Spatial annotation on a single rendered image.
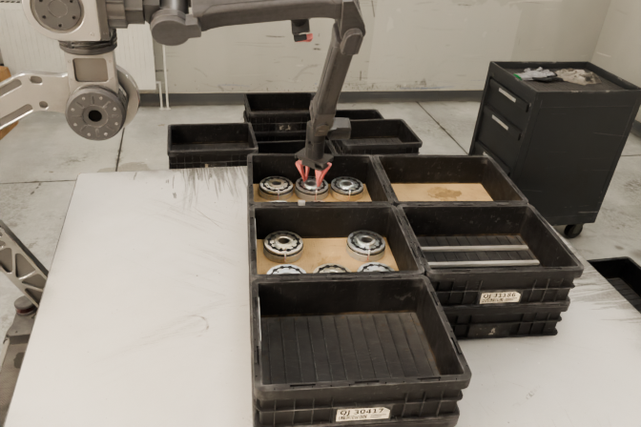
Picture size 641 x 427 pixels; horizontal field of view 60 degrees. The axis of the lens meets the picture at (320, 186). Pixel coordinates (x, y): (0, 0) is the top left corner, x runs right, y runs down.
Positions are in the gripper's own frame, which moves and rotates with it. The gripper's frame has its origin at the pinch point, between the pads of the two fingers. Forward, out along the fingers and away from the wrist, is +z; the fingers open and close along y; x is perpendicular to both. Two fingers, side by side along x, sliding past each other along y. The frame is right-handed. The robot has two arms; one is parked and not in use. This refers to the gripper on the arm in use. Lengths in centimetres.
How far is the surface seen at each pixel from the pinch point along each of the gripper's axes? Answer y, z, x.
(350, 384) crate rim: -48, -6, 66
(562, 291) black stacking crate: -76, 1, 5
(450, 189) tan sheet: -35.2, 4.0, -30.4
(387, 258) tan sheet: -34.1, 3.9, 16.4
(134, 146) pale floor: 195, 88, -99
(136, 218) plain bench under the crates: 46, 17, 29
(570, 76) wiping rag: -49, -1, -173
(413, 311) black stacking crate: -48, 4, 31
